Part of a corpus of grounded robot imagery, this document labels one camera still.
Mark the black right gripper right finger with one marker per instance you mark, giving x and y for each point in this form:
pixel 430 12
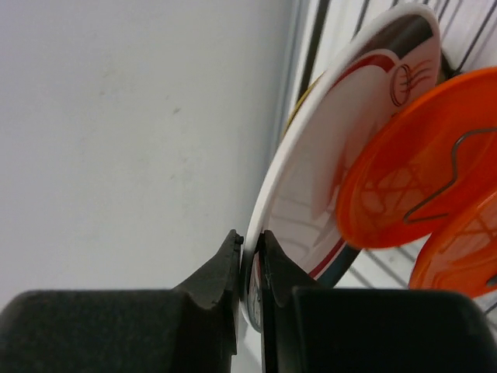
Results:
pixel 309 328

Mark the white plate dark red rim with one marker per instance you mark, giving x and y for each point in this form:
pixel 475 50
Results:
pixel 391 62

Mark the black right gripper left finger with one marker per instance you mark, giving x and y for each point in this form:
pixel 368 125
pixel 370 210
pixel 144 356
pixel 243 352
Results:
pixel 192 327

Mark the orange plastic plate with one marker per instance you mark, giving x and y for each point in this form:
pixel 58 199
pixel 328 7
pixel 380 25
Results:
pixel 460 256
pixel 424 165

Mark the metal wire dish rack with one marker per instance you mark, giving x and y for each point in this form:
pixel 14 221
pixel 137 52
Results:
pixel 468 31

